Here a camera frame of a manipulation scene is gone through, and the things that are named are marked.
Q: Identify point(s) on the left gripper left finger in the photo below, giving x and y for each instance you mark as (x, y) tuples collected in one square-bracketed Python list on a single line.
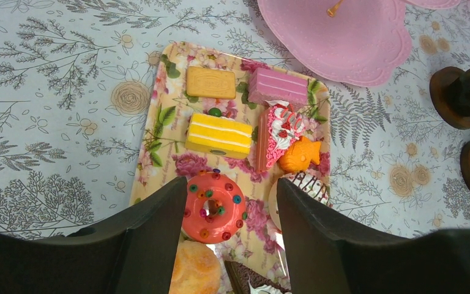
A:
[(132, 251)]

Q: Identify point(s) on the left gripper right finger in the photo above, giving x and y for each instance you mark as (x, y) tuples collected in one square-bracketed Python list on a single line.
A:
[(328, 252)]

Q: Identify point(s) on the chocolate cake piece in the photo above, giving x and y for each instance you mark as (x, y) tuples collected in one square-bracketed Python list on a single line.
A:
[(245, 280)]

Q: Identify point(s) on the floral dessert tray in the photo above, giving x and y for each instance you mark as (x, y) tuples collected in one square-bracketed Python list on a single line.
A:
[(170, 134)]

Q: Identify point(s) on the chocolate drizzle donut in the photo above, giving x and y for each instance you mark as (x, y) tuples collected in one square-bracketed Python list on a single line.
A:
[(306, 182)]

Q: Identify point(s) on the orange round pastry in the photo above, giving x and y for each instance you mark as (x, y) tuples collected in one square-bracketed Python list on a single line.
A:
[(196, 269)]

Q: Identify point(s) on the orange tart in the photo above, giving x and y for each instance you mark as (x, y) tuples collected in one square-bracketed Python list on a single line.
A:
[(300, 155)]

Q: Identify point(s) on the red donut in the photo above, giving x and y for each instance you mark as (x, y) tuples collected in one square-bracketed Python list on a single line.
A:
[(215, 208)]

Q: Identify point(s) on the strawberry cream cake slice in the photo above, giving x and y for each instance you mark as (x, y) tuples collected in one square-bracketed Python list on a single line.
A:
[(278, 128)]

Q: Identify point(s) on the yellow roll cake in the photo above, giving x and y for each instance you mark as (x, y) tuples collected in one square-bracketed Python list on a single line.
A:
[(219, 136)]

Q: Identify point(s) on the pink wafer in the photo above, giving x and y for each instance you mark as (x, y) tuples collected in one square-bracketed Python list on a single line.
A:
[(269, 85)]

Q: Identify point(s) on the floral tablecloth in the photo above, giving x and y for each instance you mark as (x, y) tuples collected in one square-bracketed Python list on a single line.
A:
[(75, 85)]

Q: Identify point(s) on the tan biscuit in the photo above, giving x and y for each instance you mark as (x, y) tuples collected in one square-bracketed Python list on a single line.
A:
[(210, 83)]

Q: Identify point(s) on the pink three-tier cake stand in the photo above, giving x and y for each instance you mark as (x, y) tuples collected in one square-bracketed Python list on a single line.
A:
[(356, 42)]

